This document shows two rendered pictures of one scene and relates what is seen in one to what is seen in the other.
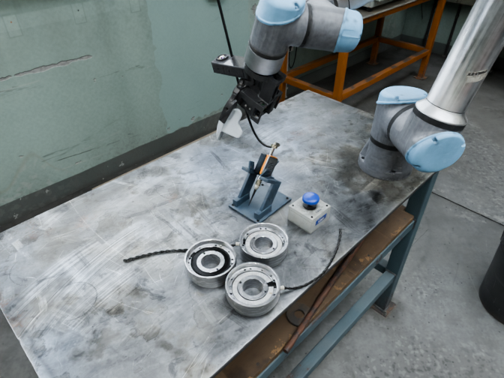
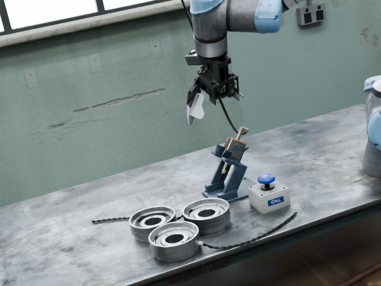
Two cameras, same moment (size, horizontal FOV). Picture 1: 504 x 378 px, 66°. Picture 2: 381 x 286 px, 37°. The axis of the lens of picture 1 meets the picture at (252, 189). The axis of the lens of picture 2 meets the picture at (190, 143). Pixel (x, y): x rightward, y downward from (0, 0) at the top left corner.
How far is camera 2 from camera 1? 0.71 m
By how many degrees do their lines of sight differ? 31
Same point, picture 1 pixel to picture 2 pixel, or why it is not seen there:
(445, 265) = not seen: outside the picture
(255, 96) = (210, 79)
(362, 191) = (347, 186)
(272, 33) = (199, 20)
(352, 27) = (266, 9)
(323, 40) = (243, 22)
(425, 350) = not seen: outside the picture
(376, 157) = (371, 152)
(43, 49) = (119, 83)
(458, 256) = not seen: outside the picture
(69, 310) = (37, 246)
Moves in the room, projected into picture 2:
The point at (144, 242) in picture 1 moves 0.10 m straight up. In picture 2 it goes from (115, 213) to (106, 176)
